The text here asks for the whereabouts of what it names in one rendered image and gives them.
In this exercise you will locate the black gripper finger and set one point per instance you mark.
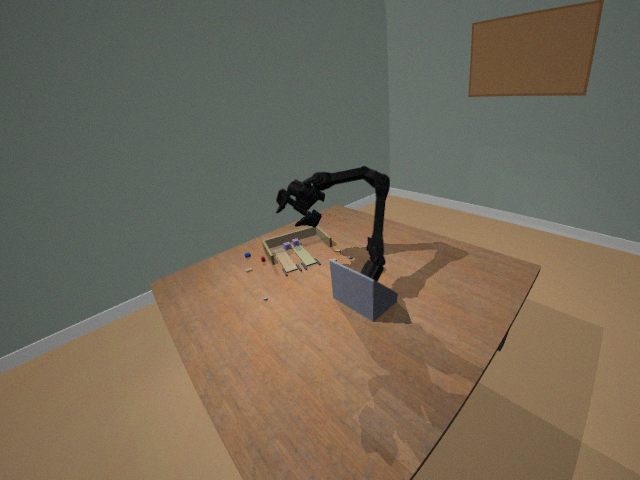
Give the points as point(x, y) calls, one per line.
point(306, 220)
point(282, 202)

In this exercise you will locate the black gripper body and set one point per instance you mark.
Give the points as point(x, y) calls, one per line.
point(300, 206)

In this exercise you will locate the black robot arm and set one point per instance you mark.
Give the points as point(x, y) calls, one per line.
point(381, 182)

